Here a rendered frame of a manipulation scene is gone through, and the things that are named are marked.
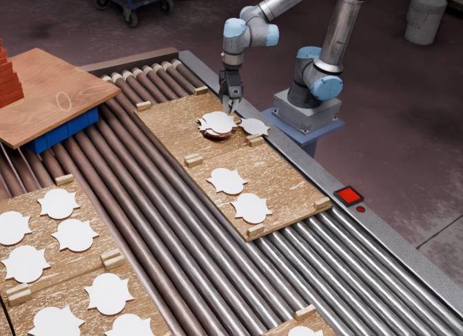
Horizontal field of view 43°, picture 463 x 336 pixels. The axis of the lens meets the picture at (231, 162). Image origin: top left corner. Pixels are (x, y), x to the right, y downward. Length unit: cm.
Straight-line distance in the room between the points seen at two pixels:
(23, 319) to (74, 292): 15
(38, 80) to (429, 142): 271
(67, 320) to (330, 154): 255
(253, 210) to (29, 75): 108
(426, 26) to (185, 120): 350
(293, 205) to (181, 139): 53
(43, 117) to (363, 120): 261
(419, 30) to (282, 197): 370
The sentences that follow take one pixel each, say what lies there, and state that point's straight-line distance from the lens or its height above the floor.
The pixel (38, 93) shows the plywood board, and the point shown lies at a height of 104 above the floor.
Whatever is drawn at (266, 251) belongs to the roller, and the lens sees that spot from 183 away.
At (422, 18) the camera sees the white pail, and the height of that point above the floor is 24.
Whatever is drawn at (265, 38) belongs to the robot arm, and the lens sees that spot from 207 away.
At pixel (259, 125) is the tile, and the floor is 94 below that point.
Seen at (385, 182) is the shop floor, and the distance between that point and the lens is 371.
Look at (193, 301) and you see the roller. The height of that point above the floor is 92.
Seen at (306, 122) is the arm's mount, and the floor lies 93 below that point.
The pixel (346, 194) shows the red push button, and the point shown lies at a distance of 206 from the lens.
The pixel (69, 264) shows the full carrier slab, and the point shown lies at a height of 94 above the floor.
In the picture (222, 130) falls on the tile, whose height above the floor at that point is 99.
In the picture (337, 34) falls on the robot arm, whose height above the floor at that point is 134.
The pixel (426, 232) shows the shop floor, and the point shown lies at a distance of 346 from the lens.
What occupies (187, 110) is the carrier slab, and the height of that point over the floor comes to 94.
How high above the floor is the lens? 222
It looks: 38 degrees down
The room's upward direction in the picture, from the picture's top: 5 degrees clockwise
